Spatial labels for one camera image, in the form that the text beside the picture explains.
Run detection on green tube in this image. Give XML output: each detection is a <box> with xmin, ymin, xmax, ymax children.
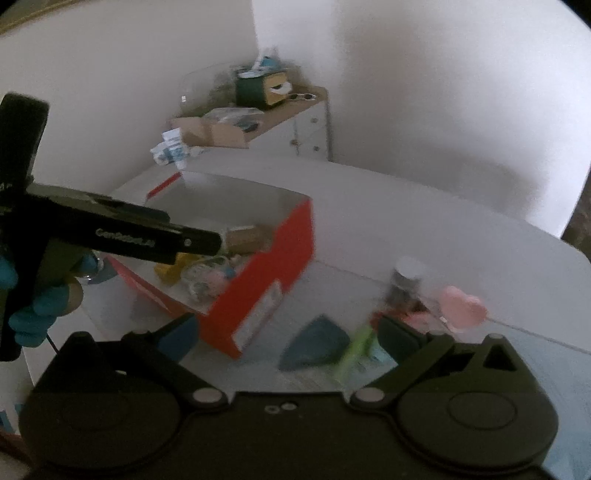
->
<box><xmin>332</xmin><ymin>325</ymin><xmax>376</xmax><ymax>385</ymax></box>

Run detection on glass jar with grey lid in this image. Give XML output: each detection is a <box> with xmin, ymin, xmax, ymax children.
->
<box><xmin>386</xmin><ymin>257</ymin><xmax>427</xmax><ymax>307</ymax></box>

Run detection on pink heart-shaped dish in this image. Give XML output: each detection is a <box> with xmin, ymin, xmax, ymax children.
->
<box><xmin>438</xmin><ymin>286</ymin><xmax>488</xmax><ymax>333</ymax></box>

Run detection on yellow rectangular box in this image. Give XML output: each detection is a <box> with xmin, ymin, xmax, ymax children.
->
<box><xmin>153</xmin><ymin>253</ymin><xmax>201</xmax><ymax>285</ymax></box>

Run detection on pink and blue plush toy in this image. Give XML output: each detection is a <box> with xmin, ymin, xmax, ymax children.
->
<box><xmin>205</xmin><ymin>267</ymin><xmax>236</xmax><ymax>295</ymax></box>

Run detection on orange toy figure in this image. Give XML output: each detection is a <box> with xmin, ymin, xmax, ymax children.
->
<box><xmin>370</xmin><ymin>309</ymin><xmax>413</xmax><ymax>330</ymax></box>

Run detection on blue gloved left hand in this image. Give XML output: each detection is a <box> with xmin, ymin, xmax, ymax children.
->
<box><xmin>8</xmin><ymin>253</ymin><xmax>98</xmax><ymax>348</ymax></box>

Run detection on red cardboard storage box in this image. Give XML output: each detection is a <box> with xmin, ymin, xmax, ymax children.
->
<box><xmin>111</xmin><ymin>171</ymin><xmax>315</xmax><ymax>358</ymax></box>

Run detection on white cream tube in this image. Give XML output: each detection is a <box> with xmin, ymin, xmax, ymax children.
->
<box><xmin>150</xmin><ymin>128</ymin><xmax>189</xmax><ymax>170</ymax></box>

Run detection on brown cardboard box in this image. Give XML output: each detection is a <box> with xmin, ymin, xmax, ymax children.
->
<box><xmin>170</xmin><ymin>117</ymin><xmax>249</xmax><ymax>149</ymax></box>

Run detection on glass bowl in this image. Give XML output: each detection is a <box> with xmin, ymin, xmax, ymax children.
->
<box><xmin>179</xmin><ymin>63</ymin><xmax>235</xmax><ymax>117</ymax></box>

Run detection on clear plastic bag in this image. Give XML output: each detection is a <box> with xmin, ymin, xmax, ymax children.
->
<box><xmin>202</xmin><ymin>107</ymin><xmax>264</xmax><ymax>133</ymax></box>

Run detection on small white drawer cabinet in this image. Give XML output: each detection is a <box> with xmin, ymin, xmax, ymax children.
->
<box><xmin>245</xmin><ymin>86</ymin><xmax>332</xmax><ymax>161</ymax></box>

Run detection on green tissue box holder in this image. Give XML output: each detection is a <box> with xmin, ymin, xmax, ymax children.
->
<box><xmin>235</xmin><ymin>69</ymin><xmax>293</xmax><ymax>110</ymax></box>

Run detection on white sunglasses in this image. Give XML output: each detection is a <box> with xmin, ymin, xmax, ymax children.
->
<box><xmin>287</xmin><ymin>92</ymin><xmax>318</xmax><ymax>102</ymax></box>

